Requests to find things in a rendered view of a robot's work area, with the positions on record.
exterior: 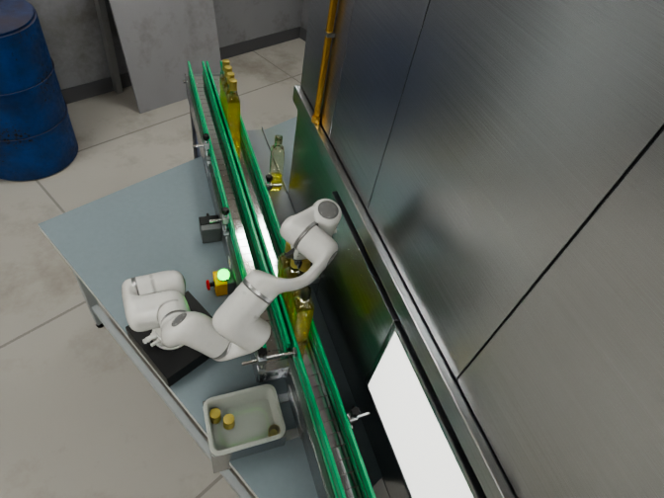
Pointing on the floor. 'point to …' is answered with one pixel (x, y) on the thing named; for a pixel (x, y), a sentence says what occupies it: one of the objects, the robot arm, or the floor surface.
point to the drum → (30, 100)
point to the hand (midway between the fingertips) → (305, 260)
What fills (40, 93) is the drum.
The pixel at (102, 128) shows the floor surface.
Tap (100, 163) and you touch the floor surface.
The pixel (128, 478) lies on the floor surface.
